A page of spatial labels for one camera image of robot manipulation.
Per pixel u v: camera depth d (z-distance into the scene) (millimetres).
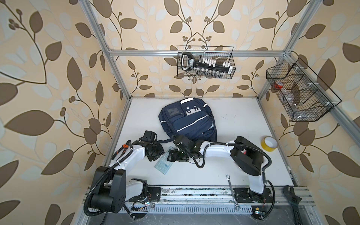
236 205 715
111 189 414
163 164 845
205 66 845
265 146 893
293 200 721
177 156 767
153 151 739
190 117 980
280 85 807
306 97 723
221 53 911
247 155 526
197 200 737
